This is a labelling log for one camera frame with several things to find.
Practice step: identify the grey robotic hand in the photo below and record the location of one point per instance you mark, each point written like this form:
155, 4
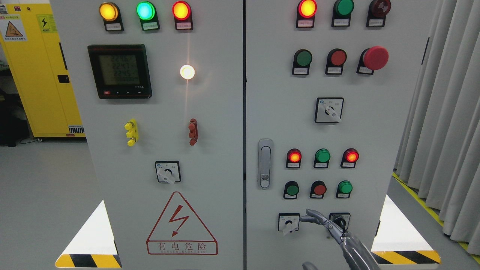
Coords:
356, 254

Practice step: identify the green push button lower right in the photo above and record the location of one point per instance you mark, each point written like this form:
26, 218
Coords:
344, 189

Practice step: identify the red push button lower middle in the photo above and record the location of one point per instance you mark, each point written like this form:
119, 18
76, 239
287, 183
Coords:
317, 190

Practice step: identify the green push button lower left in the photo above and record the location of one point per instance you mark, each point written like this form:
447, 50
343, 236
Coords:
291, 190

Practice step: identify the red mushroom emergency stop button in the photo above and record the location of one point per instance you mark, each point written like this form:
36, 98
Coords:
372, 59

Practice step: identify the red push button upper row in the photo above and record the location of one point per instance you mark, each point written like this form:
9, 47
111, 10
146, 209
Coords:
335, 62

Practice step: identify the green push button upper row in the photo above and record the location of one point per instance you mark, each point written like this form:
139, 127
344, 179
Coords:
301, 62

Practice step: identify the red indicator lamp middle right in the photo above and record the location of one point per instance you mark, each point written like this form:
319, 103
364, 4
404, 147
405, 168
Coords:
349, 158

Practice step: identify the red indicator lamp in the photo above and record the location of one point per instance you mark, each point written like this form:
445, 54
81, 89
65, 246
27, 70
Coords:
306, 11
293, 159
349, 158
182, 13

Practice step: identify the green indicator lamp middle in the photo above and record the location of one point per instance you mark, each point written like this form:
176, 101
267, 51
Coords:
321, 159

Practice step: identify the green indicator lamp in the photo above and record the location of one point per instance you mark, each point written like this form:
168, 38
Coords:
321, 159
148, 16
341, 13

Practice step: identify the red indicator lamp middle left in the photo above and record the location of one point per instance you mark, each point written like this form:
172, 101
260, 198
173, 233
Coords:
293, 159

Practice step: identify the grey pleated curtain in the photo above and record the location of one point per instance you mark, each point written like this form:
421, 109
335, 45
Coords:
440, 150

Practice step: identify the red electrical hazard warning sticker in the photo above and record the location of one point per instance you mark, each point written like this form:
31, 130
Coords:
180, 231

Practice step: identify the grey electrical control cabinet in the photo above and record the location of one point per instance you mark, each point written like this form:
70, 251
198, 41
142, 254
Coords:
243, 91

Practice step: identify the red terminal connector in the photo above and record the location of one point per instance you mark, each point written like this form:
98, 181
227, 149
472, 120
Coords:
193, 131

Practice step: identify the green indicator lamp top right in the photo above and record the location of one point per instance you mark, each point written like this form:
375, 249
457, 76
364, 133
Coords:
341, 13

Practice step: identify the dark red buzzer lamp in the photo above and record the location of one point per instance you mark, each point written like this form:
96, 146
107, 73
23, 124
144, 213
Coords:
377, 11

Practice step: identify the white lit indicator lamp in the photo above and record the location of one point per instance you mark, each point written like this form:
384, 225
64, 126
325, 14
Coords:
187, 72

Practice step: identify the red indicator lamp top right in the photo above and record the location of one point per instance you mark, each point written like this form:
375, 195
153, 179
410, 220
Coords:
306, 11

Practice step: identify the yellow terminal connector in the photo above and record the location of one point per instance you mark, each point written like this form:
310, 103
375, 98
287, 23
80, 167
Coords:
132, 132

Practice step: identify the black digital power meter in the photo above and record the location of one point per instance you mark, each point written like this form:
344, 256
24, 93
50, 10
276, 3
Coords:
120, 71

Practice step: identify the red indicator lamp top left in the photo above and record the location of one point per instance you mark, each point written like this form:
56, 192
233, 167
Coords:
182, 13

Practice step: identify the green indicator lamp top left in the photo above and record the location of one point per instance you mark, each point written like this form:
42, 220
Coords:
148, 16

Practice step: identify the yellow indicator lamp top left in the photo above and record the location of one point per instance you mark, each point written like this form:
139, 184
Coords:
111, 16

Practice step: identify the yellow safety storage cabinet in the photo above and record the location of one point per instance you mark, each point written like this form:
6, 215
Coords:
31, 42

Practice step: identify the black key selector switch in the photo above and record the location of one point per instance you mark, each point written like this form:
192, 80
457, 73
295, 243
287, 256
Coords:
342, 219

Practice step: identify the lower white rotary selector switch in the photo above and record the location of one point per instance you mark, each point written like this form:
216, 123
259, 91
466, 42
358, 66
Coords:
288, 223

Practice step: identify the grey cabinet door handle lock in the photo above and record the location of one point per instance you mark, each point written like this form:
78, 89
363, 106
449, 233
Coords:
264, 162

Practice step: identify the upper right rotary selector switch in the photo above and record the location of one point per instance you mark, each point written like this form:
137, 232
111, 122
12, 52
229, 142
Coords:
329, 110

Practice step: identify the left door rotary selector switch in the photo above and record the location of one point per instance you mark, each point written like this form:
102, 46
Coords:
168, 171

